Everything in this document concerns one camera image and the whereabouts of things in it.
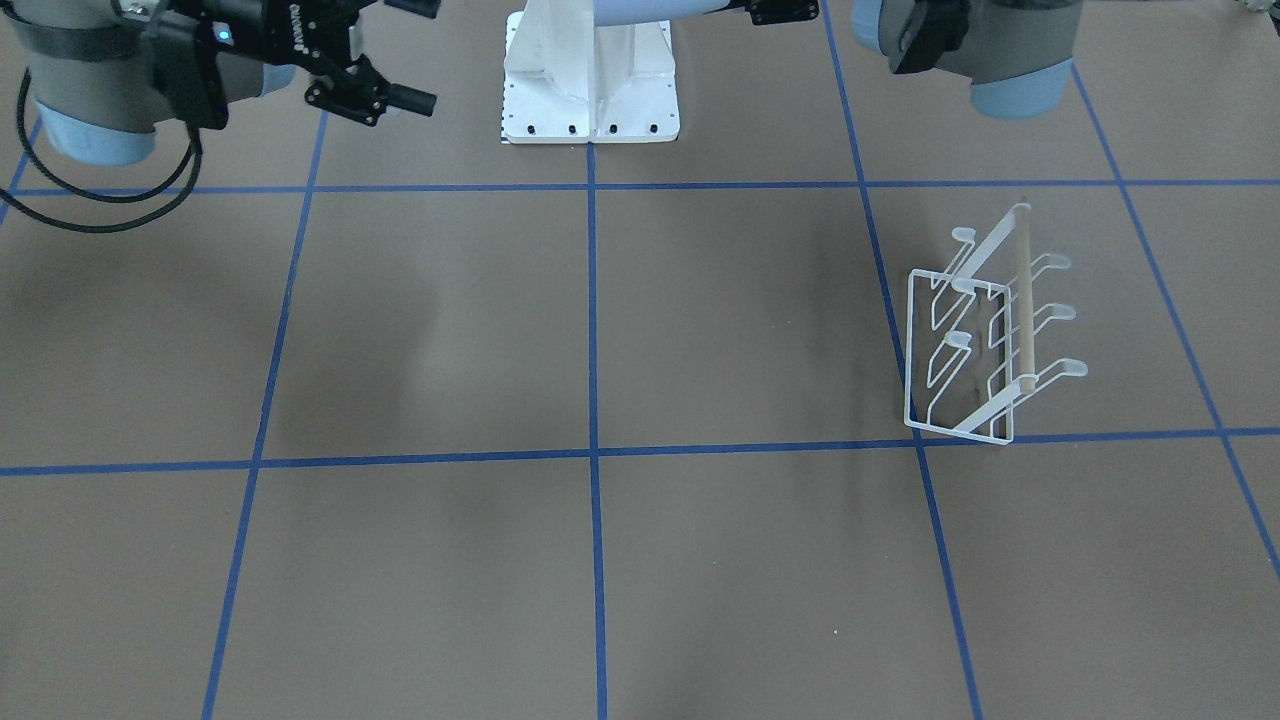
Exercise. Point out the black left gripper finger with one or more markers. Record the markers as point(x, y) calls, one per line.
point(773, 12)

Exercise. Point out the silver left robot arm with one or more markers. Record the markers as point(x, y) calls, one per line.
point(1017, 55)

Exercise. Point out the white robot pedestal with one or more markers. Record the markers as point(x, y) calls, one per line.
point(583, 56)

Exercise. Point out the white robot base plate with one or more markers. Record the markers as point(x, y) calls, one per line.
point(646, 123)

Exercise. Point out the white wire cup holder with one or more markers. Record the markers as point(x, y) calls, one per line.
point(970, 349)

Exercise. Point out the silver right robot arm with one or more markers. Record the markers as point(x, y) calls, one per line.
point(105, 73)

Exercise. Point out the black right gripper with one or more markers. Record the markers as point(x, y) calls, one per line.
point(283, 42)

